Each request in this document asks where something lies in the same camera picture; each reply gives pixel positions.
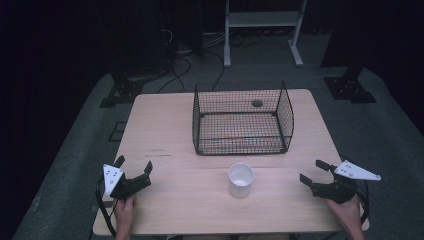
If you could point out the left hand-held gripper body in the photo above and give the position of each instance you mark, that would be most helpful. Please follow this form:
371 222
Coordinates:
131 186

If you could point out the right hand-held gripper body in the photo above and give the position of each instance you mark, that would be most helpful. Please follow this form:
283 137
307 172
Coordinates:
336 191

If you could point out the white cup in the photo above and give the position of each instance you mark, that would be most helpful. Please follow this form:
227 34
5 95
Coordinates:
240 186

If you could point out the person's right hand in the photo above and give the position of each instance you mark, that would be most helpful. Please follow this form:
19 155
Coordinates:
348 213

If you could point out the person's left hand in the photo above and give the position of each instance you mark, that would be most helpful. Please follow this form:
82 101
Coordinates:
124 213

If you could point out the black stand base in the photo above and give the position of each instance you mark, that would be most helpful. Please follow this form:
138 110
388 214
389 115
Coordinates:
125 91
348 88

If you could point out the small dark round object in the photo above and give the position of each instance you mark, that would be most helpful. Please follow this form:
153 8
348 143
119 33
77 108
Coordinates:
257 103

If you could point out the white metal stand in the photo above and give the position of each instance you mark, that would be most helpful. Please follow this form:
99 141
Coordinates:
263 19

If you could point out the black square floor frame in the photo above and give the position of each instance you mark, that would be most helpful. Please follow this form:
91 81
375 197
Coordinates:
111 133

